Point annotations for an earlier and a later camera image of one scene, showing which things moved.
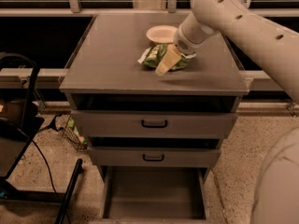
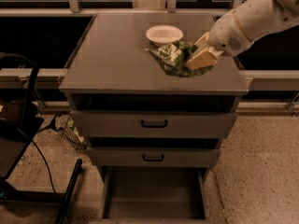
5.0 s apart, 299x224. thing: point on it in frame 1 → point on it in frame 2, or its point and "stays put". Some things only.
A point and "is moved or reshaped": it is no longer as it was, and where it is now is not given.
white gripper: [183, 43] → [226, 34]
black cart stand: [13, 135] stays put
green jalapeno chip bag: [151, 56] is moved or reshaped
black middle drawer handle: [153, 160] stays put
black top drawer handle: [154, 126] stays put
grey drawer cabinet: [139, 126] stays put
